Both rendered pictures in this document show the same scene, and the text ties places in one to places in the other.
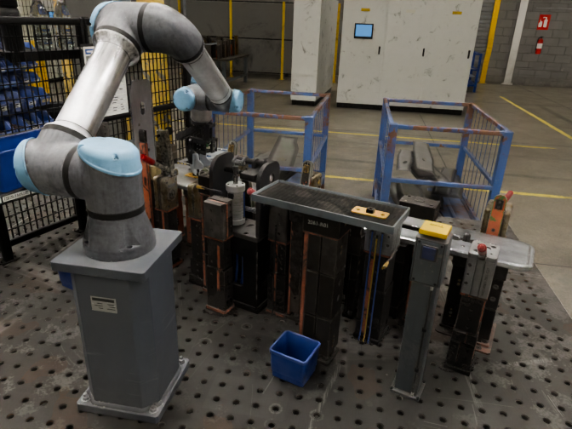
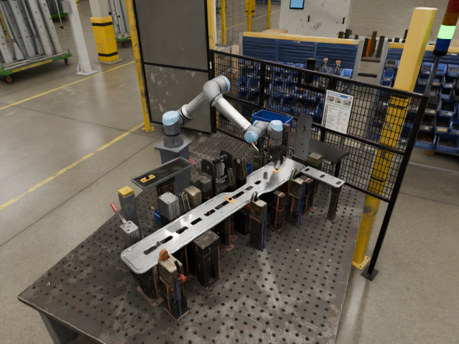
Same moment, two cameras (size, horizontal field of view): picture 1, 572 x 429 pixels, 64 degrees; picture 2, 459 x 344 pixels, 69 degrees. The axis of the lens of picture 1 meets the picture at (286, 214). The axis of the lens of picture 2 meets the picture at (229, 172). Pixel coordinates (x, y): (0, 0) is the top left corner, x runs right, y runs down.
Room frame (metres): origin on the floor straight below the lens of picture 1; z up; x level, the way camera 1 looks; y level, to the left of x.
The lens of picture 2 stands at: (1.92, -1.62, 2.22)
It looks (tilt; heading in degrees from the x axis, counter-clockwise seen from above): 32 degrees down; 107
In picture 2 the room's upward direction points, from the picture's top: straight up
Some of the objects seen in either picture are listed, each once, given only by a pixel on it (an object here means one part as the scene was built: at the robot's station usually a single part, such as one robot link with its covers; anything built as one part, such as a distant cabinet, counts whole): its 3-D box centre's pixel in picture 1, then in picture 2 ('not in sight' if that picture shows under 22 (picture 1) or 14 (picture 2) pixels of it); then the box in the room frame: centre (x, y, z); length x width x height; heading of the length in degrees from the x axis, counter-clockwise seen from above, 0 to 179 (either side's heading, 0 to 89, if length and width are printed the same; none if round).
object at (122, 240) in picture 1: (118, 225); (173, 137); (0.91, 0.36, 1.15); 0.15 x 0.15 x 0.10
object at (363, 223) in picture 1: (328, 203); (163, 172); (1.06, -0.10, 1.16); 0.37 x 0.14 x 0.02; 62
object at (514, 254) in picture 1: (310, 204); (229, 202); (1.46, -0.08, 1.00); 1.38 x 0.22 x 0.02; 62
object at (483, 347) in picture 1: (491, 295); (146, 276); (1.17, -0.62, 0.84); 0.18 x 0.06 x 0.29; 152
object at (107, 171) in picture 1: (109, 173); (171, 122); (0.91, 0.37, 1.27); 0.13 x 0.12 x 0.14; 76
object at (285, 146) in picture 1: (274, 155); not in sight; (3.91, 0.12, 0.47); 1.20 x 0.80 x 0.95; 170
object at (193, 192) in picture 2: not in sight; (194, 214); (1.25, -0.13, 0.89); 0.13 x 0.11 x 0.38; 152
